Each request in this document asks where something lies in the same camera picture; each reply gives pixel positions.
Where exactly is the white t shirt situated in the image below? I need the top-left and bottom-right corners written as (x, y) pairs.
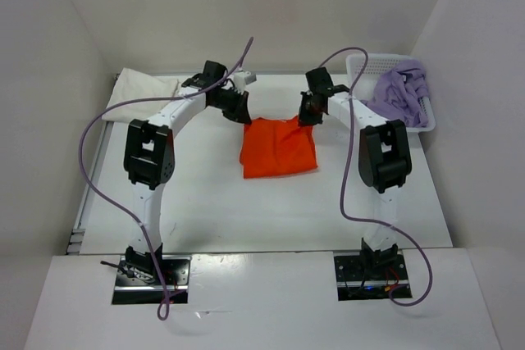
top-left (102, 68), bottom-right (180, 124)

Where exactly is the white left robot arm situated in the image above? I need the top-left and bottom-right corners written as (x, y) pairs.
top-left (124, 61), bottom-right (257, 284)

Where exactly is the lavender t shirt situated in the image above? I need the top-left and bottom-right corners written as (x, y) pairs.
top-left (363, 59), bottom-right (430, 129)

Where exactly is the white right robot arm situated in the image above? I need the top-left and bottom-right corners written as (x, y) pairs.
top-left (299, 66), bottom-right (412, 279)

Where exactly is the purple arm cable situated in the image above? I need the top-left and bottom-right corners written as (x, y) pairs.
top-left (315, 47), bottom-right (432, 307)
top-left (78, 37), bottom-right (254, 321)

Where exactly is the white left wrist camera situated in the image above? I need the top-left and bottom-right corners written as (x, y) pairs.
top-left (231, 70), bottom-right (257, 92)

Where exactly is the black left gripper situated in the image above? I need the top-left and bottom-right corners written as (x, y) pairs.
top-left (210, 87), bottom-right (252, 125)

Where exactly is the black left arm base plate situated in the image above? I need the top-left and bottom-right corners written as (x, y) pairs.
top-left (112, 256), bottom-right (191, 305)

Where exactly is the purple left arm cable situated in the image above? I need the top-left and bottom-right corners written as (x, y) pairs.
top-left (78, 37), bottom-right (254, 321)

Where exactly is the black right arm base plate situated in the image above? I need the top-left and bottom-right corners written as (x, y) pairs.
top-left (333, 252), bottom-right (412, 302)

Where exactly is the orange t shirt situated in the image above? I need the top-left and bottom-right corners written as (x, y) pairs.
top-left (240, 117), bottom-right (317, 179)

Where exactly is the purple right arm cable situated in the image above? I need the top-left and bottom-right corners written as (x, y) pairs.
top-left (315, 47), bottom-right (432, 307)

